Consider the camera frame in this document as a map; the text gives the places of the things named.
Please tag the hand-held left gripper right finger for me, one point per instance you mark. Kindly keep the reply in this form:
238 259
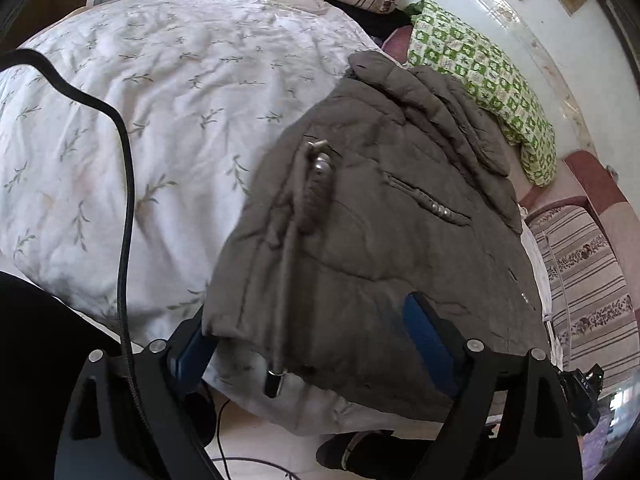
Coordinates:
425 337

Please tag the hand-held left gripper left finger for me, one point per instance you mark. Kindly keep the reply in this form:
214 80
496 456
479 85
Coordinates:
192 357

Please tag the grey-brown hooded puffer jacket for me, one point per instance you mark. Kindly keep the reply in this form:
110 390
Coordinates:
380 240

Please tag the striped floral seat cushion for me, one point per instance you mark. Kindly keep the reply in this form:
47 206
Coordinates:
585 280

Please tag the person's dark slipper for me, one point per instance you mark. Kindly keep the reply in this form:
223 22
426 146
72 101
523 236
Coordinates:
360 452

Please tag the white leaf-print quilt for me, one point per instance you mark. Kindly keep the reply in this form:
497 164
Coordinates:
175 110

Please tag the green patterned pillow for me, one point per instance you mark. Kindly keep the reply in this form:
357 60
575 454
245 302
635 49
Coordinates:
470 65

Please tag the pink pillow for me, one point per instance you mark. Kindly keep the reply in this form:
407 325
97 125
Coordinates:
397 40

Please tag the black cloth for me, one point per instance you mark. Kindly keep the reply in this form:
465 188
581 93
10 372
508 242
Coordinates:
370 17

